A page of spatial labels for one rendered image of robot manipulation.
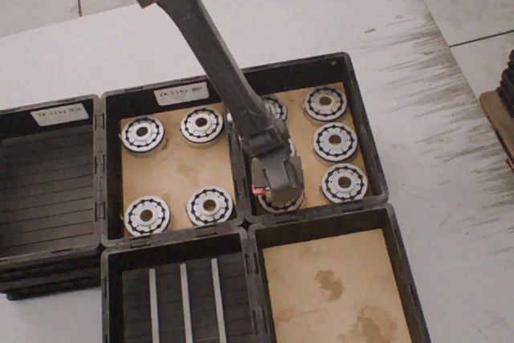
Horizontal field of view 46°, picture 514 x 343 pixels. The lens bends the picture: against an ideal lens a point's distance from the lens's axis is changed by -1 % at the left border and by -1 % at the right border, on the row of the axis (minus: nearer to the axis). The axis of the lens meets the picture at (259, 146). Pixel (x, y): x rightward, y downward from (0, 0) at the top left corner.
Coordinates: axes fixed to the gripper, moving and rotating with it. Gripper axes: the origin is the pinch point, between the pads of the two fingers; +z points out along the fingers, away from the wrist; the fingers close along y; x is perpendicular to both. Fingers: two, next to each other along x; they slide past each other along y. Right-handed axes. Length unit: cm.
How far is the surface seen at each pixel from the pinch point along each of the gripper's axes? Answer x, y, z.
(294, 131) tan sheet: 17.5, 4.1, 4.4
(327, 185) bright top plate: 1.0, 10.5, 1.2
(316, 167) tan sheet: 7.3, 8.7, 4.3
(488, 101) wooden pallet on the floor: 67, 77, 74
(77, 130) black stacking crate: 23, -50, 4
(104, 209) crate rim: -4.3, -37.1, -6.0
